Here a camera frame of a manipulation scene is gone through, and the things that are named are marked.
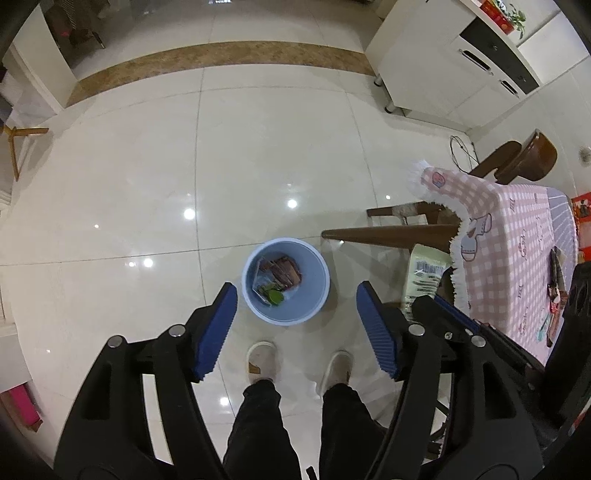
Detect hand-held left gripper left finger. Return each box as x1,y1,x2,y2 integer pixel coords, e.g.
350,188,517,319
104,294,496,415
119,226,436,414
54,281,241,480

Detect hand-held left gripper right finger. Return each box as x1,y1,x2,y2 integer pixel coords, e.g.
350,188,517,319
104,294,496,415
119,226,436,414
356,281,544,480

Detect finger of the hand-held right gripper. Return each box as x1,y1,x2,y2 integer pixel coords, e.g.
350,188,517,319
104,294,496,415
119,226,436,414
412,295,476,344
435,294,546,376

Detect white printed plastic packet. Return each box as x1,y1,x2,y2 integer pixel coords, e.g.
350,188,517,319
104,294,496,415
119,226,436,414
401,244,454,320

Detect colourful snack wrapper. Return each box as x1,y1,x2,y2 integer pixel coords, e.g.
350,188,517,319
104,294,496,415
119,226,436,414
536,302,564,349

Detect blue plastic bucket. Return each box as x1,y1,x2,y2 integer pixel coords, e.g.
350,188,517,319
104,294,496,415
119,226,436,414
241,237,331,326

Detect printed wrapper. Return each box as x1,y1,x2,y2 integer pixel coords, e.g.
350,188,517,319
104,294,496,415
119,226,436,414
549,247,570,305

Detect brown snack wrapper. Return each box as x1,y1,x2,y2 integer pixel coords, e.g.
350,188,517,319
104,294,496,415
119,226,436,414
259,254,304,291

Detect beige slipper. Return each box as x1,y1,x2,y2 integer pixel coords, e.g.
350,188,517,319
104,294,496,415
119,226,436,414
246,342,278,385
318,351,354,397

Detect pink and lilac checked tablecloth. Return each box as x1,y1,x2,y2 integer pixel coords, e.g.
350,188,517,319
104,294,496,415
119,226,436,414
406,159,580,365

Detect person's right leg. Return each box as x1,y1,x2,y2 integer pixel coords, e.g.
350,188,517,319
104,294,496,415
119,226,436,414
320,383,393,480

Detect person's leg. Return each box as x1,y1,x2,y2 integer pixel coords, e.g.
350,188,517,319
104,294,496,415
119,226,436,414
224,379,301,480
320,383,393,480

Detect person's left leg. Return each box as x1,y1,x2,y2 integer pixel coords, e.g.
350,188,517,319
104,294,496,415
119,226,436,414
224,379,301,480

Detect brown wooden chair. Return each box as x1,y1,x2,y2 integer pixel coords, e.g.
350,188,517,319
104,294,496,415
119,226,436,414
367,129,558,227

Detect pink box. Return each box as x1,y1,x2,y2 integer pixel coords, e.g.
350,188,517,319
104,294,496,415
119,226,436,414
0,383,44,432

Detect white sideboard cabinet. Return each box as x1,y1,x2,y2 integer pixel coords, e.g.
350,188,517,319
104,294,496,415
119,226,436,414
365,0,591,131

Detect wooden coat rack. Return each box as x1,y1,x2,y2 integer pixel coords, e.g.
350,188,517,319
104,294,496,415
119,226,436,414
0,126,50,182

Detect red round tin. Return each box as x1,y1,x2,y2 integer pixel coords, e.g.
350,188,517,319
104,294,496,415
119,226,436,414
480,0,514,34

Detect small green potted plant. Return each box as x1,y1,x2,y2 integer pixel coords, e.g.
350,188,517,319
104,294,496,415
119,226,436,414
505,2,528,38

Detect black cable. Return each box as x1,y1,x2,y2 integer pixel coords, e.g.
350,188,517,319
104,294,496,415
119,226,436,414
450,135,476,174

